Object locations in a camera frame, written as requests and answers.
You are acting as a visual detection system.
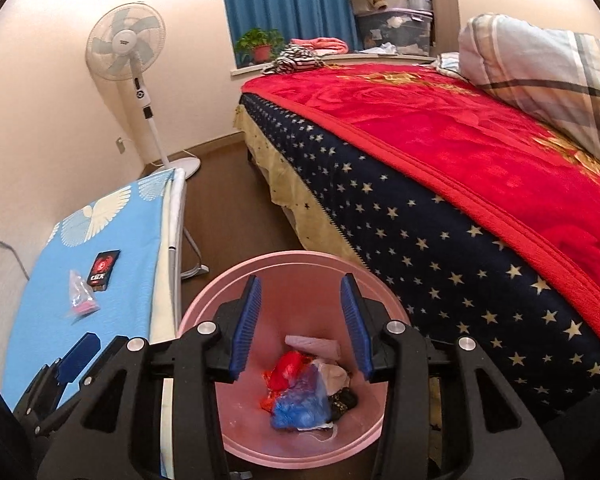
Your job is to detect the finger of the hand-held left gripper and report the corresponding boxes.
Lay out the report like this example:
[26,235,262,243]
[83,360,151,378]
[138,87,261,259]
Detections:
[12,332,103,441]

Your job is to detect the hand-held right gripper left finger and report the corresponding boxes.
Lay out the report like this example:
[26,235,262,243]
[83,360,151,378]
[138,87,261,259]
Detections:
[36,275,263,480]

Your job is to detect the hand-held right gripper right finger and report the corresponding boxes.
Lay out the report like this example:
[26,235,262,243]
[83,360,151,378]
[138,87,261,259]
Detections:
[340,273,566,480]

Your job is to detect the white tissue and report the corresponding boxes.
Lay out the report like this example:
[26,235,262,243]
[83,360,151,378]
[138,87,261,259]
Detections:
[316,360,351,393]

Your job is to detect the small red plastic wrapper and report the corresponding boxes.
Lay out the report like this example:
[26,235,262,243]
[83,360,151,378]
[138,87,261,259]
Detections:
[270,351,306,391]

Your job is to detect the pink bin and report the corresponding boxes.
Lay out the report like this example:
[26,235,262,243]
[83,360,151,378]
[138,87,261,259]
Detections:
[176,251,413,471]

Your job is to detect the small black item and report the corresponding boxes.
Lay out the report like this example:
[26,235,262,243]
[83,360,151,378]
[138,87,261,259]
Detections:
[330,387,358,421]

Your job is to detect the orange plastic bag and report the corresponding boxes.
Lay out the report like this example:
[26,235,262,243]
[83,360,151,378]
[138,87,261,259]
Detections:
[260,370,281,411]

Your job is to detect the blue plastic bag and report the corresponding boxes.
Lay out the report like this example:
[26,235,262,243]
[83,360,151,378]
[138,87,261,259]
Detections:
[271,367,333,431]

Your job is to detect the small pink clear packet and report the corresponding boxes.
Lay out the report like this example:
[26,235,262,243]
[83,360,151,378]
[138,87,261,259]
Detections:
[69,269,100,318]

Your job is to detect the black card box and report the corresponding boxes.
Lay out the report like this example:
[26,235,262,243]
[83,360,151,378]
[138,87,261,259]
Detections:
[87,250,122,292]

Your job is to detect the bed with red blanket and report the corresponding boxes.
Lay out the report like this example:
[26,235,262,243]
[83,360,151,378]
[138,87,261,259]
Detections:
[240,92,600,421]

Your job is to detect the red blanket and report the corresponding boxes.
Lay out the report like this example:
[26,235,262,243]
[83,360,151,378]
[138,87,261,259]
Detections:
[242,62,600,361]

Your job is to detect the white window sill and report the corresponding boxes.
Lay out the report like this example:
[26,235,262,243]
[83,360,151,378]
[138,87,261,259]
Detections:
[228,52,431,81]

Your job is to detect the black-and-white striped cloth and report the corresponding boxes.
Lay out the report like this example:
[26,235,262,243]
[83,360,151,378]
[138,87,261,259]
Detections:
[262,44,326,75]

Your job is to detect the potted green plant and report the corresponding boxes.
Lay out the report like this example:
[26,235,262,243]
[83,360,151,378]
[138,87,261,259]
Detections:
[234,28,286,67]

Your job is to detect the pink cloth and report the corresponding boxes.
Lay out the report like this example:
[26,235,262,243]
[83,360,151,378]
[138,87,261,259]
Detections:
[291,36,350,56]

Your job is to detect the clear storage box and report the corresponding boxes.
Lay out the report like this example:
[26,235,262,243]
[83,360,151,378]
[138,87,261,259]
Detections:
[355,7,436,57]

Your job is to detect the white standing fan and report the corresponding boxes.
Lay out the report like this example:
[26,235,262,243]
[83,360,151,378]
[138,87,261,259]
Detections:
[85,2,203,181]

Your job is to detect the plaid pillow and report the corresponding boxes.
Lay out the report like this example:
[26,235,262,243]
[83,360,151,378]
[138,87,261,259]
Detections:
[457,14,600,156]

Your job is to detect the blue curtain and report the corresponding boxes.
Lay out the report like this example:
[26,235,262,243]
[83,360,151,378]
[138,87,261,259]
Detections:
[217,0,361,68]

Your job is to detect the grey wall cable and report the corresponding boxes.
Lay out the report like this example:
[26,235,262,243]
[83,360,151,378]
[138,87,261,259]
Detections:
[0,220,28,281]

